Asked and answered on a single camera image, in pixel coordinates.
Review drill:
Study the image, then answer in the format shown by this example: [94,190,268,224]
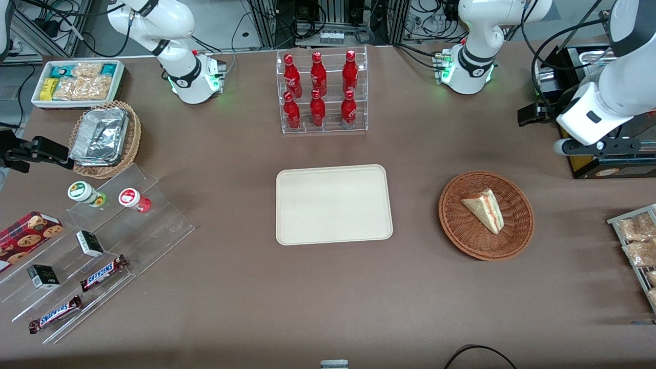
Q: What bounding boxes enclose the clear bag of pastries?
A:
[622,239,656,267]
[617,213,656,241]

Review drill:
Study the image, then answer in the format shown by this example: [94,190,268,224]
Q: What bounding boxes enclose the cream plastic tray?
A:
[276,164,394,246]

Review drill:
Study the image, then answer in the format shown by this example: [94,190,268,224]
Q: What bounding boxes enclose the large clear cracker bag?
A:
[53,77,112,101]

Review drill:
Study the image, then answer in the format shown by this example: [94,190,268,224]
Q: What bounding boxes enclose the white plastic snack bin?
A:
[31,59,125,110]

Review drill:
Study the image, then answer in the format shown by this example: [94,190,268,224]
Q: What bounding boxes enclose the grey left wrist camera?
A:
[553,137,611,157]

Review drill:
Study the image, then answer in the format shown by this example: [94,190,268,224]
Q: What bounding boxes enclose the black floor cable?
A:
[443,344,518,369]

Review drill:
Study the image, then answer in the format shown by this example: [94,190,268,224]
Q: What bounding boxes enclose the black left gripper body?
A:
[536,101,560,122]

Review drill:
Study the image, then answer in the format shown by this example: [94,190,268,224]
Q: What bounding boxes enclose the oval tan wicker basket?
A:
[69,100,142,179]

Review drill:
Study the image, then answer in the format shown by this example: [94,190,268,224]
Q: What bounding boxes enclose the stacked foil containers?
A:
[70,108,129,167]

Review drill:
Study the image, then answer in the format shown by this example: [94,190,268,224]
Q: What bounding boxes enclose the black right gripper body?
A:
[0,128,32,173]

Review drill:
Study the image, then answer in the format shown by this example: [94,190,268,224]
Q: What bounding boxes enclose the small black carton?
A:
[76,230,105,258]
[27,264,61,291]

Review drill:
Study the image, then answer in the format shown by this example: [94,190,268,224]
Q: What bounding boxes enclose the red cola bottle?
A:
[311,52,327,97]
[310,89,326,128]
[342,50,359,94]
[283,91,301,131]
[341,90,357,129]
[283,53,303,99]

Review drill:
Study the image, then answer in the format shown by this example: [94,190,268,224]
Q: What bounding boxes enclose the round brown wicker basket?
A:
[438,171,535,261]

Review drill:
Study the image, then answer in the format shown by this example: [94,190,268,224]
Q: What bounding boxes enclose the green lidded snack cup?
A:
[67,181,107,208]

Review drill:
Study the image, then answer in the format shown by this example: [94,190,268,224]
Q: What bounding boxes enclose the small clear cracker bag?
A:
[72,63,105,80]

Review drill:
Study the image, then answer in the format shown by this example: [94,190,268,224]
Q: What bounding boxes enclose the triangular sandwich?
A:
[461,189,504,235]

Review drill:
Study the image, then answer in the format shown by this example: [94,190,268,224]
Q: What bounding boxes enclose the clear acrylic bottle rack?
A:
[276,46,368,135]

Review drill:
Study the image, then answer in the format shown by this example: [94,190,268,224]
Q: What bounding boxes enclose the red cookie box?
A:
[0,211,64,273]

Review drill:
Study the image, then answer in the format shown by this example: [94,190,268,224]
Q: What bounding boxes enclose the clear acrylic step display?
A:
[0,163,196,345]

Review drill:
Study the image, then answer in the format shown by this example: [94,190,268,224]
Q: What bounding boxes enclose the black food warmer machine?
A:
[533,44,656,179]

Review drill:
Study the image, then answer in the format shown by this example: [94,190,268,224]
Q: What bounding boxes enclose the grey wire rack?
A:
[607,203,656,314]

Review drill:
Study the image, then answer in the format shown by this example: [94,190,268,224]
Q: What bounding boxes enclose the Snickers chocolate bar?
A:
[28,295,83,335]
[80,255,129,293]

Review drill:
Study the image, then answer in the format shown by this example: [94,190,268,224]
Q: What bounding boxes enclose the red lidded snack cup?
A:
[118,188,152,213]

